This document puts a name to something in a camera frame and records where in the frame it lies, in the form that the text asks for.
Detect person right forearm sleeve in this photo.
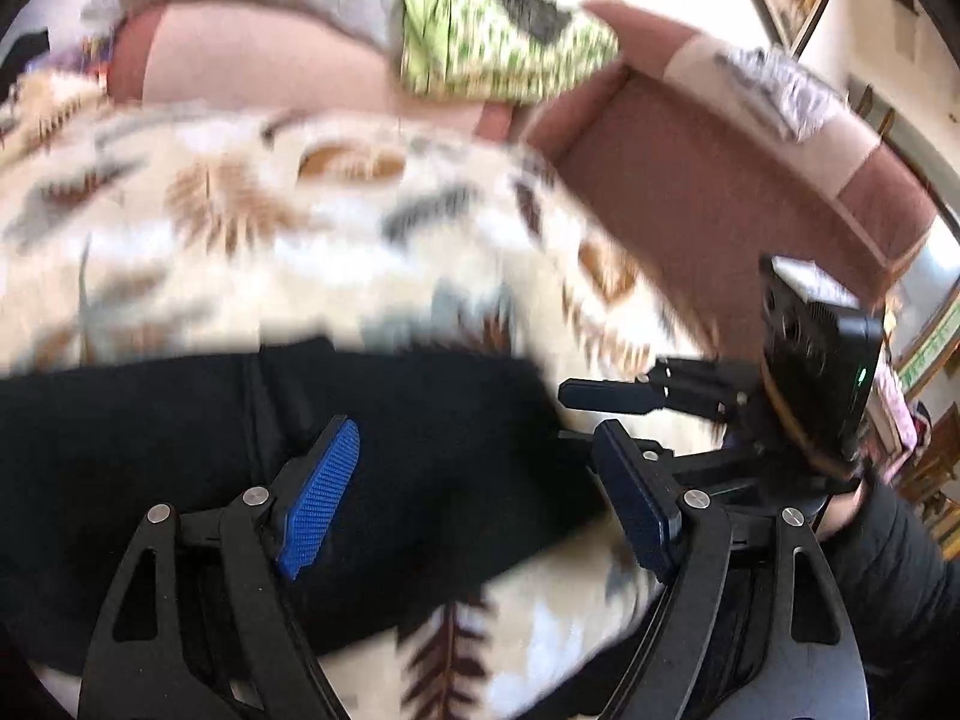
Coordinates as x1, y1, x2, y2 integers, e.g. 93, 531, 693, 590
820, 475, 958, 718

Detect green white folded blanket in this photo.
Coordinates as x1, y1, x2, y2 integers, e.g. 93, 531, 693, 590
398, 0, 620, 104

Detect leaf print fleece blanket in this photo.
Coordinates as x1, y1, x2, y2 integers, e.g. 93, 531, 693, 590
2, 71, 715, 718

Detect black garment in background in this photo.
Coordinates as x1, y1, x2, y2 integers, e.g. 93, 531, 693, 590
0, 29, 50, 85

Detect black pants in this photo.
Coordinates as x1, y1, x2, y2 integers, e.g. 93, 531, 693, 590
2, 338, 604, 673

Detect pink upholstered sofa bed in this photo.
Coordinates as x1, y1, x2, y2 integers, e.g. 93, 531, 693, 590
107, 0, 935, 358

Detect colourful snack packets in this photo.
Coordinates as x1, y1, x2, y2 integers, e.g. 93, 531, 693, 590
49, 34, 116, 82

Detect person right hand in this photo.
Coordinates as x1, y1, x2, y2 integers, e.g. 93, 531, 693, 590
814, 479, 871, 541

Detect dark grey knit cloth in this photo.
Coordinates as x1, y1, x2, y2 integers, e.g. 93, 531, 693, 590
496, 0, 574, 46

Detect grey cloth on armrest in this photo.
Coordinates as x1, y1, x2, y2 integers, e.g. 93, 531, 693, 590
715, 46, 848, 143

